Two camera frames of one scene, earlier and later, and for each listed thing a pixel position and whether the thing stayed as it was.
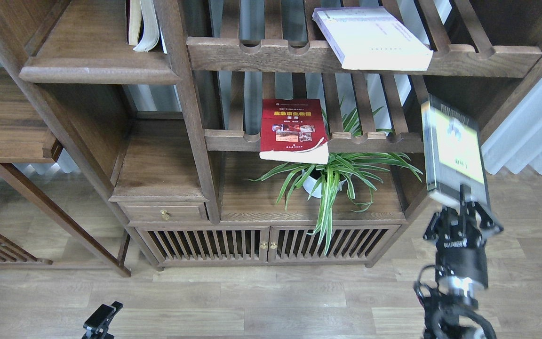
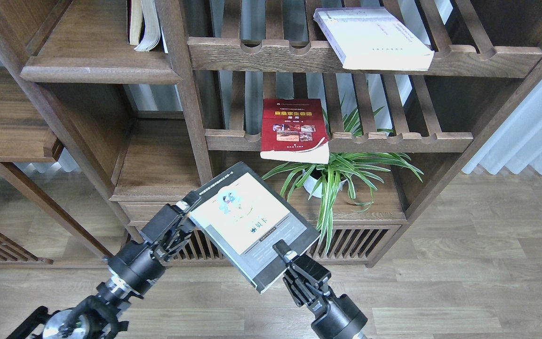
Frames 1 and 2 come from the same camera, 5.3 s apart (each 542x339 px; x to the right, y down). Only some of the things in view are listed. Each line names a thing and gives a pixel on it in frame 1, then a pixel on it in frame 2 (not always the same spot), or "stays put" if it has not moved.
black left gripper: (97, 324) -> (137, 264)
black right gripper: (460, 240) -> (338, 318)
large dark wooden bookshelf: (268, 133) stays put
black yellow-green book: (453, 153) -> (243, 218)
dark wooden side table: (10, 123) stays put
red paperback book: (294, 130) stays put
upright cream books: (143, 30) stays put
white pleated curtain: (537, 130) stays put
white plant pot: (308, 182) stays put
